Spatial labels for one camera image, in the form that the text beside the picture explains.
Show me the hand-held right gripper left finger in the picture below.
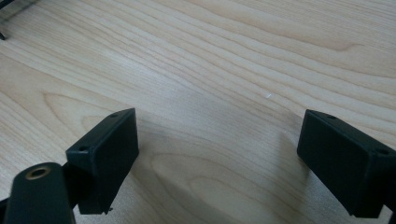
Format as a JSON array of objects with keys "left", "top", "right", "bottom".
[{"left": 65, "top": 107, "right": 140, "bottom": 216}]

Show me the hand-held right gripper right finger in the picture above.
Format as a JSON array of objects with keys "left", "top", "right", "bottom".
[{"left": 296, "top": 108, "right": 396, "bottom": 219}]

